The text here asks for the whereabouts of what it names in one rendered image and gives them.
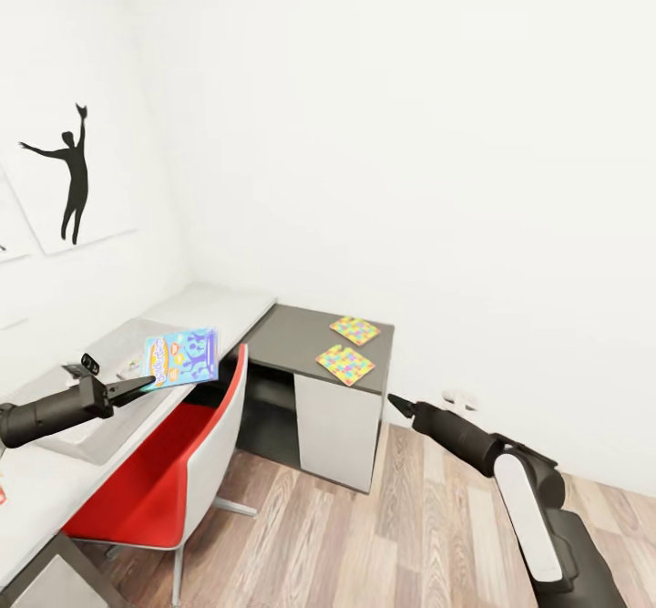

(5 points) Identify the toy box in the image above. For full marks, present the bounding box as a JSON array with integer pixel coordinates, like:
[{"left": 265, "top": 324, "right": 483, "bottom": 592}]
[{"left": 6, "top": 317, "right": 196, "bottom": 465}]

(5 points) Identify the jigsaw puzzle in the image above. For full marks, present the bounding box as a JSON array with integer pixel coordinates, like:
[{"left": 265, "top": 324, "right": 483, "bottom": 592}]
[
  {"left": 316, "top": 345, "right": 374, "bottom": 386},
  {"left": 331, "top": 315, "right": 380, "bottom": 346}
]

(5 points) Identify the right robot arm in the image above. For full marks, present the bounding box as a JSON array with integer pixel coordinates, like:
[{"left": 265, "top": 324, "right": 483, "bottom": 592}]
[{"left": 386, "top": 387, "right": 628, "bottom": 608}]

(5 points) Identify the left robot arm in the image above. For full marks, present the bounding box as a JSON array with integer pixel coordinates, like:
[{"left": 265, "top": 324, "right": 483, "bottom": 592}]
[{"left": 0, "top": 350, "right": 156, "bottom": 458}]

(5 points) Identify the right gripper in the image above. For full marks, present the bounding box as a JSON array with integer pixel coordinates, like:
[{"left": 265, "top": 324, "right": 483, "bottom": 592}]
[{"left": 386, "top": 393, "right": 474, "bottom": 462}]

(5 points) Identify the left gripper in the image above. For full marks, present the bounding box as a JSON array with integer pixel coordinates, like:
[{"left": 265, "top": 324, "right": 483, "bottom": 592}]
[{"left": 35, "top": 375, "right": 156, "bottom": 436}]

